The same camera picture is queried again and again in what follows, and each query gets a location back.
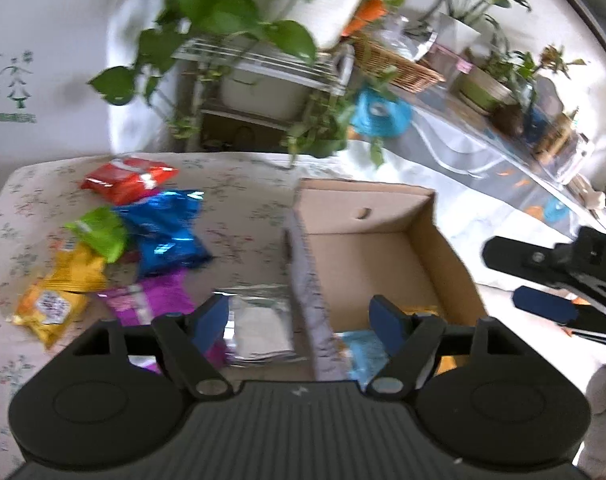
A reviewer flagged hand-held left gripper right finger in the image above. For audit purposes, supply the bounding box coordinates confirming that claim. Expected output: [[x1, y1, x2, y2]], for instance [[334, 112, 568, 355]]
[[365, 295, 529, 403]]

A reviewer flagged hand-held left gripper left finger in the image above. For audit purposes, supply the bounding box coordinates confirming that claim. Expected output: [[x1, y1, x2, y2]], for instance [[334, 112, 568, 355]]
[[75, 294, 234, 401]]

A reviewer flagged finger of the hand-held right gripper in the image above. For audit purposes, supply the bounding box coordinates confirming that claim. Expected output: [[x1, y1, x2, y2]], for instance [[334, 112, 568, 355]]
[[513, 285, 580, 327], [483, 236, 560, 282]]

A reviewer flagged cardboard box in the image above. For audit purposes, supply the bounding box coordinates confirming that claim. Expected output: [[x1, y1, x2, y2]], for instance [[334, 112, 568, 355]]
[[282, 177, 489, 382]]

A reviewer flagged pink and white snack packet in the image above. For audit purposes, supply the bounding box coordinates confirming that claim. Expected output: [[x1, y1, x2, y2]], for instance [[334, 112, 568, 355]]
[[99, 270, 230, 376]]

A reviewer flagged yellow snack packet white label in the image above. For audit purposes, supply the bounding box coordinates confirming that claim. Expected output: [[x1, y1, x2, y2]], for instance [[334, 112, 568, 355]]
[[11, 280, 92, 351]]

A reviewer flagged light blue snack packet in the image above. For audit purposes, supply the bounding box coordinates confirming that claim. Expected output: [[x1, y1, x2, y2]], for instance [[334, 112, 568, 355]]
[[340, 331, 392, 382]]

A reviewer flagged silver snack packet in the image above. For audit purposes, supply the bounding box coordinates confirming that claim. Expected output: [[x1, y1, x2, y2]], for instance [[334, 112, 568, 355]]
[[212, 284, 310, 367]]

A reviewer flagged orange yellow snack packet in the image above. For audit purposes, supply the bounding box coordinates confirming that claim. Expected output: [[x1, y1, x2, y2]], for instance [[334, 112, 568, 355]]
[[403, 305, 457, 377]]

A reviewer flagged clear jar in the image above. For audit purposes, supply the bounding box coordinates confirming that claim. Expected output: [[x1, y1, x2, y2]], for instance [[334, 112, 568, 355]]
[[558, 134, 597, 184]]

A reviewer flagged grey fuzzy cloth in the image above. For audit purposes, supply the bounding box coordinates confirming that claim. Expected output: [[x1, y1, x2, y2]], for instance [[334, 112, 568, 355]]
[[580, 357, 606, 480]]

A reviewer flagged brown woven container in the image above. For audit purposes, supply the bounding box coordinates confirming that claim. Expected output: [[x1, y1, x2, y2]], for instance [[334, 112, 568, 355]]
[[532, 114, 577, 162]]

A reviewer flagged side table with clear cover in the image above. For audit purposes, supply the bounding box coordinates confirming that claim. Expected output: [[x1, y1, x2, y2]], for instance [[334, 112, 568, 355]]
[[383, 77, 606, 243]]

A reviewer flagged plain yellow snack packet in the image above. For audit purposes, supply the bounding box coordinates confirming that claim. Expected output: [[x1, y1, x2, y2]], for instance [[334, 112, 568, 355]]
[[53, 241, 108, 294]]

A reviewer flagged green snack packet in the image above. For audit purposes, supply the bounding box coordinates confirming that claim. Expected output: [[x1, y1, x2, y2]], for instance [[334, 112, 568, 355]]
[[64, 206, 130, 264]]

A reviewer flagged red snack packet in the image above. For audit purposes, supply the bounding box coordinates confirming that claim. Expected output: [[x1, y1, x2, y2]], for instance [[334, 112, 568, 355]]
[[80, 157, 180, 206]]

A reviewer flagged green pot with plant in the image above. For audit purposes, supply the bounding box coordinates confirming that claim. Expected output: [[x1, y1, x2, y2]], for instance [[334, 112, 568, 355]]
[[453, 45, 589, 117]]

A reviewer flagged blue tape roll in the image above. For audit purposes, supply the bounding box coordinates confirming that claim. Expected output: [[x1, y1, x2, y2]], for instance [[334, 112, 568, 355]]
[[351, 87, 413, 137]]

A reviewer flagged wicker basket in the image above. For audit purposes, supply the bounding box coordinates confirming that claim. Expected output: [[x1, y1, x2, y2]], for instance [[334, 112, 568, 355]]
[[353, 34, 447, 94]]

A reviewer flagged small white pot with plant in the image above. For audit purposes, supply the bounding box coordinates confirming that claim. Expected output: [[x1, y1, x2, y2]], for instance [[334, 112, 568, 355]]
[[413, 0, 532, 56]]

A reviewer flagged white square plant pot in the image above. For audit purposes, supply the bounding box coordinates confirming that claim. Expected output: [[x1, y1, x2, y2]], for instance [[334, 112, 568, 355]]
[[220, 62, 315, 122]]

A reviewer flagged white metal plant rack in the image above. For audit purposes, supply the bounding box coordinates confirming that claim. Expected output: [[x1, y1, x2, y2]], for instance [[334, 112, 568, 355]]
[[175, 35, 355, 154]]

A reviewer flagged orange plastic bag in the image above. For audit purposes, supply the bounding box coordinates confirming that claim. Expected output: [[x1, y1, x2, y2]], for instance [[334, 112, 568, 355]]
[[343, 0, 388, 37]]

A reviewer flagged white round plant pot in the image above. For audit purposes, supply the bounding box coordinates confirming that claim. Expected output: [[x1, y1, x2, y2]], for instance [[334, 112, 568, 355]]
[[268, 0, 370, 52]]

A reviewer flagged green pothos plant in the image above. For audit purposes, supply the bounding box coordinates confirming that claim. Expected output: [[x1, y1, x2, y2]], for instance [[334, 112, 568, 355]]
[[88, 0, 420, 163]]

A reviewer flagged white carton green tree print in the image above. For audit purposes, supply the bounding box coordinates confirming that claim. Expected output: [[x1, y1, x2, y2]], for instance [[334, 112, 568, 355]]
[[0, 0, 124, 201]]

